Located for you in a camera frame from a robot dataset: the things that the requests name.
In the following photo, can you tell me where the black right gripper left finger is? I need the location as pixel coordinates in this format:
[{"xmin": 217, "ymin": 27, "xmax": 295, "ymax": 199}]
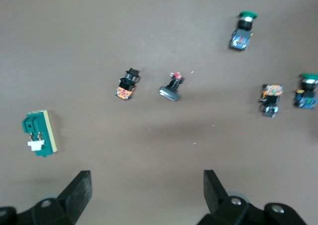
[{"xmin": 0, "ymin": 170, "xmax": 93, "ymax": 225}]

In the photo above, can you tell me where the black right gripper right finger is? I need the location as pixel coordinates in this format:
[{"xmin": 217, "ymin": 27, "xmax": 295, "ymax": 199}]
[{"xmin": 197, "ymin": 169, "xmax": 311, "ymax": 225}]

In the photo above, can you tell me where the black push button orange block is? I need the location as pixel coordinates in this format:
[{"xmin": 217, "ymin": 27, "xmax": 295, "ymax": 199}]
[{"xmin": 258, "ymin": 83, "xmax": 284, "ymax": 118}]

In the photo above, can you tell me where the green push button blue block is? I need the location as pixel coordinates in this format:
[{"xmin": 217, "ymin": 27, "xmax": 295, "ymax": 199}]
[
  {"xmin": 229, "ymin": 10, "xmax": 258, "ymax": 51},
  {"xmin": 294, "ymin": 73, "xmax": 318, "ymax": 109}
]

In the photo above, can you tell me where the black selector switch orange block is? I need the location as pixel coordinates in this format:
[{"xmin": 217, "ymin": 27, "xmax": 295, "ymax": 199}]
[{"xmin": 114, "ymin": 68, "xmax": 140, "ymax": 101}]

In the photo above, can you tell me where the black square-head switch red base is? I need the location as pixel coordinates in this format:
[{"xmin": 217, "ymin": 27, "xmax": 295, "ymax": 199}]
[{"xmin": 159, "ymin": 72, "xmax": 185, "ymax": 102}]

